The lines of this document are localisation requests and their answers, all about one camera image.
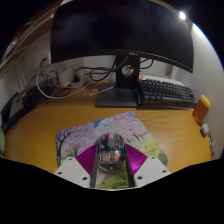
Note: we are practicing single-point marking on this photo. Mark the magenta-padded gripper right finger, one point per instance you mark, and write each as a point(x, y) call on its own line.
point(136, 160)

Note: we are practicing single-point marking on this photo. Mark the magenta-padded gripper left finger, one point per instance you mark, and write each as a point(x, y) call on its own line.
point(85, 161)

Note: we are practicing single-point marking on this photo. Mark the transparent computer mouse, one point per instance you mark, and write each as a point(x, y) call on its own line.
point(110, 148)

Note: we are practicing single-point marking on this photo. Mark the floral print mouse pad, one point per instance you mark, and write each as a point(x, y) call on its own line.
point(133, 128)

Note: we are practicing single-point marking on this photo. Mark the dark mechanical keyboard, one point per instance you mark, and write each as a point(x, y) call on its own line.
point(166, 93)

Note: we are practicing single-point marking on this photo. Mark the white earbuds case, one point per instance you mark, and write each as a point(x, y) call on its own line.
point(204, 130)

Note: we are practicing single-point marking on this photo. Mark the amber jar with yellow lid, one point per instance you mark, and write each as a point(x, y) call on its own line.
point(201, 110)

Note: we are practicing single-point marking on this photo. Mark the white power strip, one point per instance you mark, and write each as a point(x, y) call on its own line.
point(68, 78)

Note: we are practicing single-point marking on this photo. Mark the black desktop stand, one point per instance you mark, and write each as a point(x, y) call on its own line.
point(15, 108)

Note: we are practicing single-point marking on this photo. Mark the black computer monitor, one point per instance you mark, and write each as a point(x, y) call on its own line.
point(123, 30)

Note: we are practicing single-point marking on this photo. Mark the white tube light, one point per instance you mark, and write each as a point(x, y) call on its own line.
point(182, 15)

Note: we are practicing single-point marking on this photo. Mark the wooden wall shelf unit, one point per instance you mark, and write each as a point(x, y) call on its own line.
point(20, 43)

